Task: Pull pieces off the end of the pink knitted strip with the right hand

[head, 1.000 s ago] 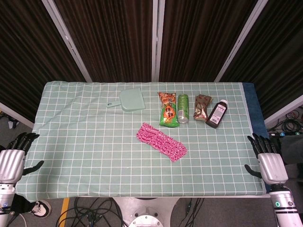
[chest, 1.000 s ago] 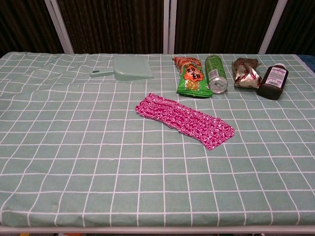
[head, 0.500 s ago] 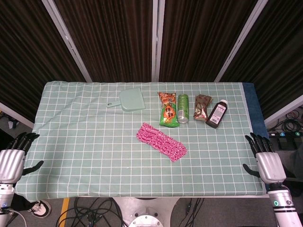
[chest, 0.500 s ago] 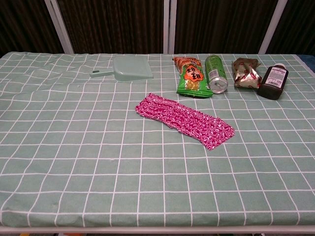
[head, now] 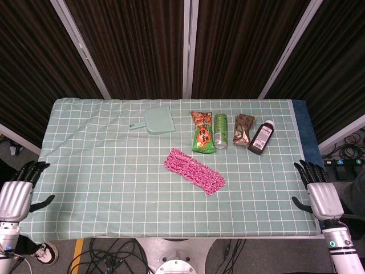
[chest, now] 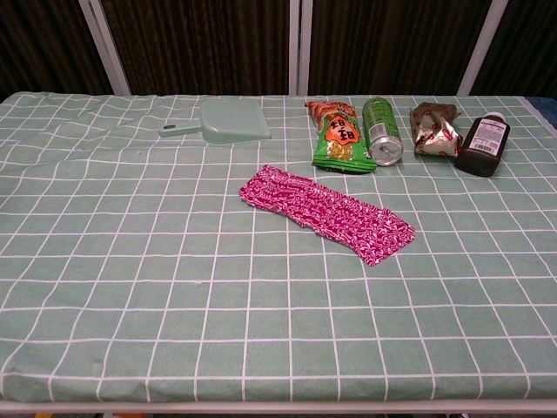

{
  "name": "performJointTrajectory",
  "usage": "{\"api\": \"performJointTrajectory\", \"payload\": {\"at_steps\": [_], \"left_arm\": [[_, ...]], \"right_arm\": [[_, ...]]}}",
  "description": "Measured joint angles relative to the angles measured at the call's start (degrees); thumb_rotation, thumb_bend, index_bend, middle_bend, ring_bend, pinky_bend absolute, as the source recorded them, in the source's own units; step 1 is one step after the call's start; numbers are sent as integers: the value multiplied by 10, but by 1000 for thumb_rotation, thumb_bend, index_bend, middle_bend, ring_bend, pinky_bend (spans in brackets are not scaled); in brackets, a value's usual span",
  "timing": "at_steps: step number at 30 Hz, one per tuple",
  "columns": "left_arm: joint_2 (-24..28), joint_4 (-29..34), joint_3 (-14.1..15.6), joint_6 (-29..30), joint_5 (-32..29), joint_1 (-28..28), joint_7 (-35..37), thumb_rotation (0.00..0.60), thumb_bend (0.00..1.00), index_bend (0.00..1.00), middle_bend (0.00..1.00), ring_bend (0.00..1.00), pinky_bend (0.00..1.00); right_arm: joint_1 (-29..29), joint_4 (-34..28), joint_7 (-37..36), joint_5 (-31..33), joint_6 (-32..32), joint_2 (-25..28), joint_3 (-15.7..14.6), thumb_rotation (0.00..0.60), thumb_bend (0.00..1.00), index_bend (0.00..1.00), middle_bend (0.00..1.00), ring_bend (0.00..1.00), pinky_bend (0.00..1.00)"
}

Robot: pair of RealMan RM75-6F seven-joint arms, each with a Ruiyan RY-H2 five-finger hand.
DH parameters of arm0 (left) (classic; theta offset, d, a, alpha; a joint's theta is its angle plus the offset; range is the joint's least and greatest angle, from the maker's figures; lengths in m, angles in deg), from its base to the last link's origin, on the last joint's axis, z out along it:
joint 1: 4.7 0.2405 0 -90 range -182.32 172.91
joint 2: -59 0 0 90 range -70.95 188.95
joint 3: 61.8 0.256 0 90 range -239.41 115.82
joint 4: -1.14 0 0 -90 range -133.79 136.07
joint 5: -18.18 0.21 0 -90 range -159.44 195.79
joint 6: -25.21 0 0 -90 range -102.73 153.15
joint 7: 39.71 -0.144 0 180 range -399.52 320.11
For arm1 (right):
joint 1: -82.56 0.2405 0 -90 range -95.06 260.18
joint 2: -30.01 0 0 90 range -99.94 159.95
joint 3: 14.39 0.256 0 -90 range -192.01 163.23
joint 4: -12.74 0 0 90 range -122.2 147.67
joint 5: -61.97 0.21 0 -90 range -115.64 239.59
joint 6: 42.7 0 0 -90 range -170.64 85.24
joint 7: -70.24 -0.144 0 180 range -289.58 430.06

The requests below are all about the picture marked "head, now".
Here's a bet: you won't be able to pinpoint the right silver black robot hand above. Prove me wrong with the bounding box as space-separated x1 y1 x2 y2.
291 160 344 220

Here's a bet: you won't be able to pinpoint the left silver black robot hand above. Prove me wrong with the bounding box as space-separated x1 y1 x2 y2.
0 161 55 223

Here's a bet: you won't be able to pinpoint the pink knitted cloth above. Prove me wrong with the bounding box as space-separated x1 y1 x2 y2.
164 147 228 197

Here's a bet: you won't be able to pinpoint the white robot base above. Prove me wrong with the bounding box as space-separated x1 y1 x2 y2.
133 238 217 274

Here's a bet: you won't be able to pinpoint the black device with stickers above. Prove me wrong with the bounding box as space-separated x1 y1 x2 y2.
323 159 365 167

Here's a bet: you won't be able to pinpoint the person leg grey trousers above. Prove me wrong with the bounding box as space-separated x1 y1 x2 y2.
346 170 365 217

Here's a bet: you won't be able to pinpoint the person leg black trousers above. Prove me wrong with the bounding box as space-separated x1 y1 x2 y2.
14 234 43 255

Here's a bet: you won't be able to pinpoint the white black sneaker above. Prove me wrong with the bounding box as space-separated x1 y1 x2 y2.
30 241 59 266

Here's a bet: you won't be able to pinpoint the blue table cover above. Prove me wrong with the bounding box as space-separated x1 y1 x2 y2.
293 99 326 172

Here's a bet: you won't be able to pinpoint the yellow floor tape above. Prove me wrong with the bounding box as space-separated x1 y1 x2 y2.
70 239 85 273

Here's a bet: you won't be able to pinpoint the dark brown medicine bottle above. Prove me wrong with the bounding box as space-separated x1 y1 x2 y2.
247 119 276 156

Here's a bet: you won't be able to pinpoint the green white checked tablecloth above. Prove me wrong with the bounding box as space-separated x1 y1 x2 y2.
19 98 323 242

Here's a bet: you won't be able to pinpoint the brown snack packet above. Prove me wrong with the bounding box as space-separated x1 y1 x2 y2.
233 113 257 148

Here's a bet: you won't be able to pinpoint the dark ribbed partition panel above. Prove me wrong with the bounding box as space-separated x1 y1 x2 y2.
266 0 365 144
191 0 311 99
0 0 104 148
64 0 186 100

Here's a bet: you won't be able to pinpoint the green drink can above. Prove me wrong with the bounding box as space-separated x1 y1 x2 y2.
213 113 228 150

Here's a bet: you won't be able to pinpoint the green orange snack bag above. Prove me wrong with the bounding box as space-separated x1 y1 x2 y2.
190 110 216 154

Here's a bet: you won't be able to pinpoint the pale green plastic dustpan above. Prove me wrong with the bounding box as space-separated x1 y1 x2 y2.
128 106 176 135

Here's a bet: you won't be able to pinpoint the white partition rail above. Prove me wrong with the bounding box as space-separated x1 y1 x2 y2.
0 123 42 155
318 114 365 152

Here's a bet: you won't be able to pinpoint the black cable with inline switch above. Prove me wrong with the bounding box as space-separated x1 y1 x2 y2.
221 239 246 274

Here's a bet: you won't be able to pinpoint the black floor cable bundle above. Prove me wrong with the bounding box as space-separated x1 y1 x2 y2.
67 238 151 274

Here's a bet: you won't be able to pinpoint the white slanted partition post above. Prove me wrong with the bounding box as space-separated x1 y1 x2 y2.
258 0 325 99
50 0 111 100

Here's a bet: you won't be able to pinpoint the white upright partition post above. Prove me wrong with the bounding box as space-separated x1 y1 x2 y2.
182 0 200 99

